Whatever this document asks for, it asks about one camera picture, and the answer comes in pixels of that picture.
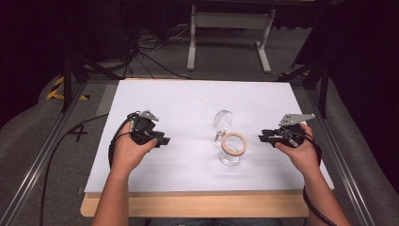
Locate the clear glass jar hinged lid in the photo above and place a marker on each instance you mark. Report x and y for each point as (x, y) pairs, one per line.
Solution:
(233, 147)

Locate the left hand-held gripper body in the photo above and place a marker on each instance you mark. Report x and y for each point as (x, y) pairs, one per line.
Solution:
(142, 125)

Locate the aluminium floor rail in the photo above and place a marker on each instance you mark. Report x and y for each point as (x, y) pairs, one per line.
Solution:
(34, 169)
(342, 163)

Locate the black tripod stand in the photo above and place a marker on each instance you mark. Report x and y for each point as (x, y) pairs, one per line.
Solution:
(323, 84)
(67, 78)

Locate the white table mat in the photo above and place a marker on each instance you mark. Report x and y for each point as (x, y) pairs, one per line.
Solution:
(188, 103)

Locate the white metal stand frame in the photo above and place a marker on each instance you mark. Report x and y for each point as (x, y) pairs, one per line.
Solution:
(230, 20)

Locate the black tape floor mark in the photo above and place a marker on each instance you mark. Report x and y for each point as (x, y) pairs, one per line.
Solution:
(78, 132)

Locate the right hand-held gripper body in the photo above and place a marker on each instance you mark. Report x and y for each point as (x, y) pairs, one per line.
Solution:
(290, 135)

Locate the person's left hand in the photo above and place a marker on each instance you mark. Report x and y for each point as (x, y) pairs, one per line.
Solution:
(128, 153)

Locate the yellow black floor tape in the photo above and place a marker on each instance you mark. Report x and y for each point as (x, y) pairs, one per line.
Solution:
(58, 89)

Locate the person's right hand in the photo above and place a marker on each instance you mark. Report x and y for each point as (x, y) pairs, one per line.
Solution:
(304, 157)

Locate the wooden table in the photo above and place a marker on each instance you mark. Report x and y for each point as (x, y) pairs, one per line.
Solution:
(200, 205)

